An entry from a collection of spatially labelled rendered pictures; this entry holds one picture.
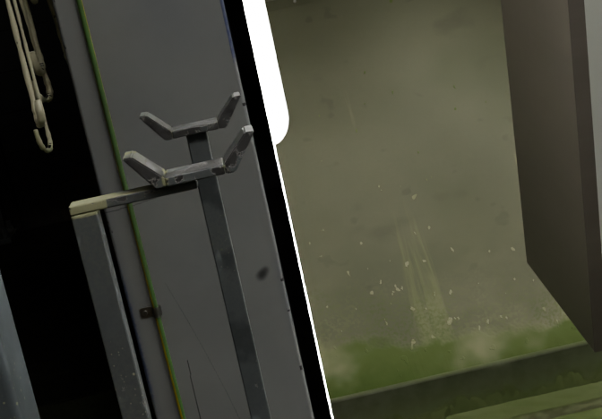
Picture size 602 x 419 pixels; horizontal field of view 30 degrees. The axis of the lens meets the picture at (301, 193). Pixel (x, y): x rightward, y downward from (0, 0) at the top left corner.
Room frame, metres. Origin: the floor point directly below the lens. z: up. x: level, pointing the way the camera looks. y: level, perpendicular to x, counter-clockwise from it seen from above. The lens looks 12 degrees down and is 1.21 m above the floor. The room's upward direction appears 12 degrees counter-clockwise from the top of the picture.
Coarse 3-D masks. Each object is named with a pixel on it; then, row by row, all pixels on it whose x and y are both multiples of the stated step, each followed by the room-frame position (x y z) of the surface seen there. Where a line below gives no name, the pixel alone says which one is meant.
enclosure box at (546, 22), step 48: (528, 0) 1.85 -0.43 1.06; (576, 0) 1.66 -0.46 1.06; (528, 48) 1.90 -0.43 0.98; (576, 48) 1.68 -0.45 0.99; (528, 96) 1.94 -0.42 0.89; (576, 96) 1.69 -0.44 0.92; (528, 144) 1.99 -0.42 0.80; (576, 144) 1.72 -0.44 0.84; (528, 192) 2.04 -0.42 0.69; (576, 192) 1.75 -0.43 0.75; (528, 240) 2.09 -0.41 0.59; (576, 240) 1.79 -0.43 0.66; (576, 288) 1.83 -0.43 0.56
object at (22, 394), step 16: (0, 272) 0.78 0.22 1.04; (0, 288) 0.77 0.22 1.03; (0, 304) 0.75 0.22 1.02; (0, 320) 0.74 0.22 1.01; (0, 336) 0.73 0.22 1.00; (16, 336) 0.78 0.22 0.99; (0, 352) 0.73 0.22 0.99; (16, 352) 0.76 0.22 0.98; (0, 368) 0.73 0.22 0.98; (16, 368) 0.75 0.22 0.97; (0, 384) 0.73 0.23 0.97; (16, 384) 0.74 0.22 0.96; (0, 400) 0.73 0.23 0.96; (16, 400) 0.73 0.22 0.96; (32, 400) 0.77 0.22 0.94; (0, 416) 0.73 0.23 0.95; (16, 416) 0.73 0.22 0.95; (32, 416) 0.76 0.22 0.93
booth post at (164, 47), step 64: (64, 0) 1.23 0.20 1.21; (128, 0) 1.23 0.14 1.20; (192, 0) 1.24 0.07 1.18; (128, 64) 1.23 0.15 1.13; (192, 64) 1.23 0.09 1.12; (128, 128) 1.23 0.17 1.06; (192, 192) 1.23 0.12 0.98; (256, 192) 1.24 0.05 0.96; (128, 256) 1.23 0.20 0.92; (192, 256) 1.23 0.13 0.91; (256, 256) 1.24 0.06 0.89; (192, 320) 1.23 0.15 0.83; (256, 320) 1.23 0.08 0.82; (192, 384) 1.23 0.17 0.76
